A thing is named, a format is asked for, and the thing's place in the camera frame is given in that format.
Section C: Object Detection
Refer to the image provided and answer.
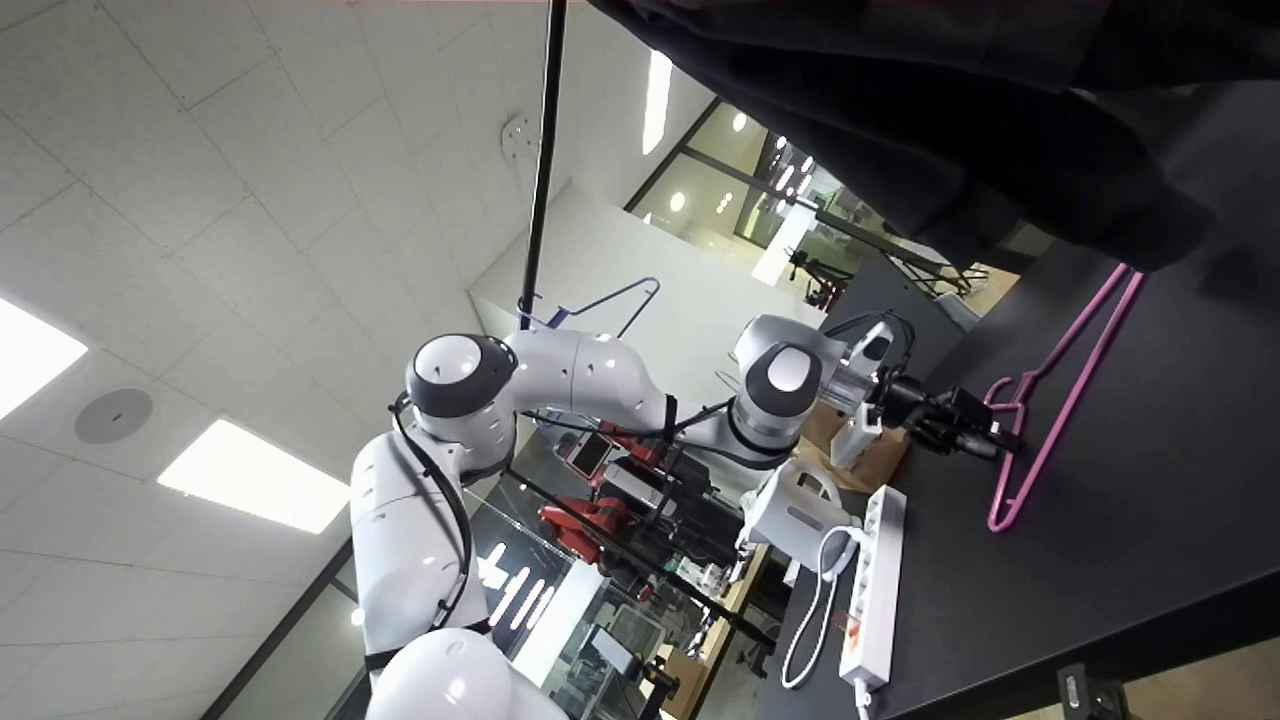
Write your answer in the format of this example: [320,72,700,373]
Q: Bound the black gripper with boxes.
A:
[872,373,1030,459]

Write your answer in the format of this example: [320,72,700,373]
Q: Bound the pink clothes hanger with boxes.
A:
[979,260,1148,541]

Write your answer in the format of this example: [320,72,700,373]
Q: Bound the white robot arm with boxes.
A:
[348,317,1021,720]

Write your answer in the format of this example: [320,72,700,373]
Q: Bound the blue clothes hanger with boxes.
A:
[517,277,664,340]

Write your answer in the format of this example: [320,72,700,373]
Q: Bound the white power strip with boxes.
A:
[839,488,909,687]

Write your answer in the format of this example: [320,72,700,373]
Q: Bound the white power adapter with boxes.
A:
[740,459,850,571]

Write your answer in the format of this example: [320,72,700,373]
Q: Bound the black cloth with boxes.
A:
[590,0,1280,272]

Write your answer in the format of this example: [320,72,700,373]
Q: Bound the red black machine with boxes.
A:
[536,431,740,565]

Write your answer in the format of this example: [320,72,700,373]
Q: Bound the white cable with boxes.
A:
[778,524,867,697]

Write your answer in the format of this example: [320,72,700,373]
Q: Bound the black clothes rail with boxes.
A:
[517,0,570,329]

